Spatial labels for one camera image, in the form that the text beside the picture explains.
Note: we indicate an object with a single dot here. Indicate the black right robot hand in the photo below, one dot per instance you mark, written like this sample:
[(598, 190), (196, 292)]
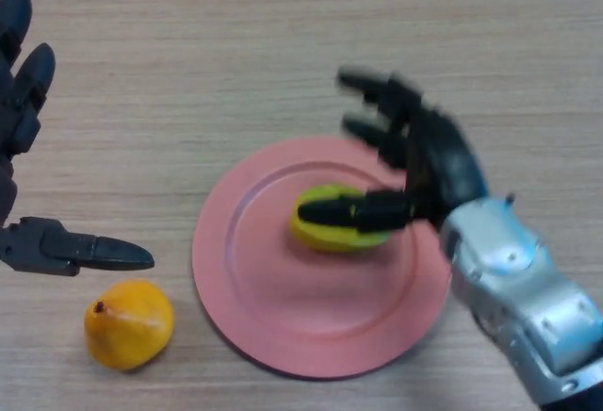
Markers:
[(438, 156)]

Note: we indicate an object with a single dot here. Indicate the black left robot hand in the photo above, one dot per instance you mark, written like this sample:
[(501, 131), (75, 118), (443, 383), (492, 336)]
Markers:
[(19, 109)]

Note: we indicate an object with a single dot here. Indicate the yellow green starfruit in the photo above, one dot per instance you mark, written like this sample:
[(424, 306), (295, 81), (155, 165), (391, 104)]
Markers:
[(325, 240)]

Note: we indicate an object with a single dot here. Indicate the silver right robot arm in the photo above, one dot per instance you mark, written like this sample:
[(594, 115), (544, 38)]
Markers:
[(518, 288)]

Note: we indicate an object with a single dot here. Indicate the pink round plate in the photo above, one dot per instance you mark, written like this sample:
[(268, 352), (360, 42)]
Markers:
[(320, 302)]

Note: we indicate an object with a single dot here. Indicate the orange pear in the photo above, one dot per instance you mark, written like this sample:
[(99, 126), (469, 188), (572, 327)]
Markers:
[(129, 326)]

